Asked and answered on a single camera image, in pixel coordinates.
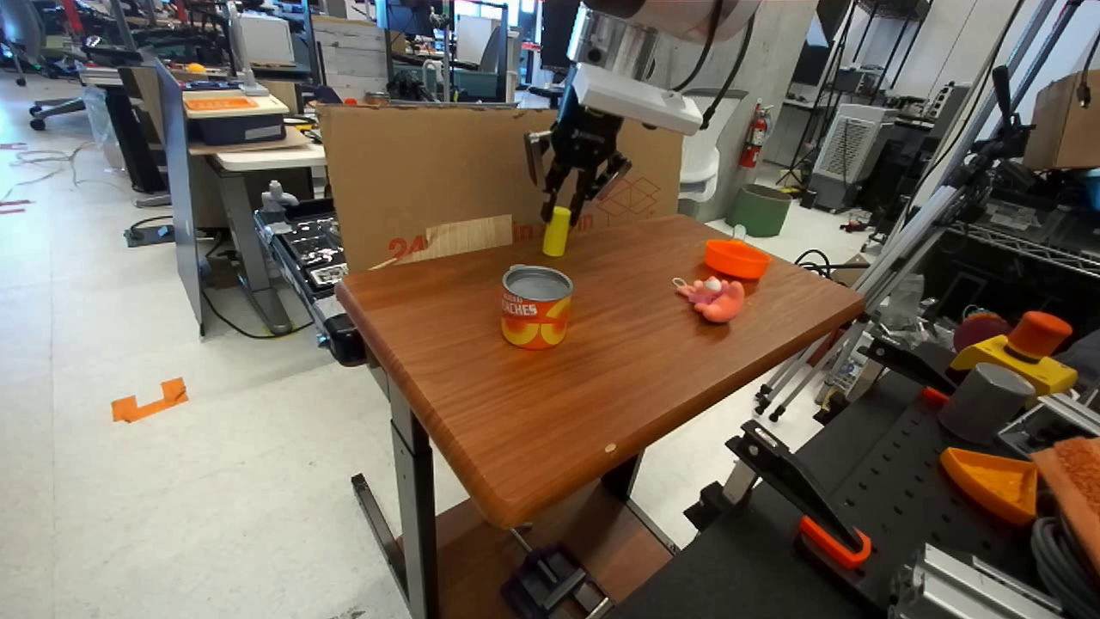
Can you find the cardboard box on shelf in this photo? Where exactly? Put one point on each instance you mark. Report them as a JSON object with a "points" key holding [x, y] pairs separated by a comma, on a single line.
{"points": [[1067, 123]]}

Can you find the orange floor tape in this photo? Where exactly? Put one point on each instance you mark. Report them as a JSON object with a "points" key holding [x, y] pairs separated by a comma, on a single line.
{"points": [[148, 403]]}

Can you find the red fire extinguisher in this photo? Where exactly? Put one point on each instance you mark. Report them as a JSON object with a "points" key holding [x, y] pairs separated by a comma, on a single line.
{"points": [[754, 140]]}

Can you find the black power strip rail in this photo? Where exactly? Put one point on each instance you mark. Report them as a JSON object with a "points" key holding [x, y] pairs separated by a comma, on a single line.
{"points": [[306, 258]]}

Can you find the black office chair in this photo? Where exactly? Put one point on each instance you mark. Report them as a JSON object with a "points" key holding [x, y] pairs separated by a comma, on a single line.
{"points": [[57, 105]]}

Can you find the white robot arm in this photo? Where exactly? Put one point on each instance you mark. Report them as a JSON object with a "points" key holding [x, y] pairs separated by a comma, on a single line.
{"points": [[672, 54]]}

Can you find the fuzzy orange glove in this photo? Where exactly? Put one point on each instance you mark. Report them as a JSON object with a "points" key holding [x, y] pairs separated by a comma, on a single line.
{"points": [[1074, 486]]}

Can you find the grey cylinder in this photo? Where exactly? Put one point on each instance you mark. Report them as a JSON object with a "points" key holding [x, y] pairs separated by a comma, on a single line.
{"points": [[984, 400]]}

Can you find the open tin can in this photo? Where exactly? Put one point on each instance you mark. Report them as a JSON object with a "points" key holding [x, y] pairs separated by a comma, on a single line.
{"points": [[539, 306]]}

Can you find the yellow cylindrical block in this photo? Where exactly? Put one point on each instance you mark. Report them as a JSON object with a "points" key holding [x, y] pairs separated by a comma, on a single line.
{"points": [[557, 232]]}

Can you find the white desk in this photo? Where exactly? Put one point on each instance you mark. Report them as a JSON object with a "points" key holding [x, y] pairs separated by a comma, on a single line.
{"points": [[247, 155]]}

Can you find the orange wedge block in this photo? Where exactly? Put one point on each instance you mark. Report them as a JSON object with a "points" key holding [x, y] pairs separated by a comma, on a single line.
{"points": [[990, 482]]}

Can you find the grey divider panel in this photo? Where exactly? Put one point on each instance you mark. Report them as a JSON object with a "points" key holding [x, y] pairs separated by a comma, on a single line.
{"points": [[182, 195]]}

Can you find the wooden table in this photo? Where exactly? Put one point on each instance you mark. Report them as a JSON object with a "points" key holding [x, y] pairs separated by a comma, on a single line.
{"points": [[573, 366]]}

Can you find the green bin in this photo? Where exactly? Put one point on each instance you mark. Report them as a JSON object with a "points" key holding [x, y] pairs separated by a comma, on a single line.
{"points": [[758, 211]]}

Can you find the black perforated workbench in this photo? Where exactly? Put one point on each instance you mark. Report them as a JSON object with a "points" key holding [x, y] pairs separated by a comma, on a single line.
{"points": [[906, 482]]}

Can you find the brown cardboard panel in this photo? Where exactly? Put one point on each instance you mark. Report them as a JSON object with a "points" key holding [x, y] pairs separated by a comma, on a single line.
{"points": [[423, 177]]}

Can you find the pink toy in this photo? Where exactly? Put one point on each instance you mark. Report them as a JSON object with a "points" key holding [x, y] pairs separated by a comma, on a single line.
{"points": [[717, 296]]}

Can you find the aluminium extrusion bar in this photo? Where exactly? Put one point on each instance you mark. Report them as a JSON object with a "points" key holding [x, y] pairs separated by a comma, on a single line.
{"points": [[964, 587]]}

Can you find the orange toy pan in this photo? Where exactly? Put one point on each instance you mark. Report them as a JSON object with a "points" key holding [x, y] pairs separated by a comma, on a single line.
{"points": [[734, 258]]}

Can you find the dark box orange top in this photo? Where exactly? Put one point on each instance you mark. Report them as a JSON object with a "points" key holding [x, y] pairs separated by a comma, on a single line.
{"points": [[228, 110]]}

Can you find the yellow emergency stop button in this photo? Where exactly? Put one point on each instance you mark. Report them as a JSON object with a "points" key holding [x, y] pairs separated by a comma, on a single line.
{"points": [[1019, 344]]}

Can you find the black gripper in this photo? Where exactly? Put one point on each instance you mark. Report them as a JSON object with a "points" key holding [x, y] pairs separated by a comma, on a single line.
{"points": [[586, 144]]}

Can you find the silver camera tripod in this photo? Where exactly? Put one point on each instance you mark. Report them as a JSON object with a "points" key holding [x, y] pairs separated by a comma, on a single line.
{"points": [[915, 227]]}

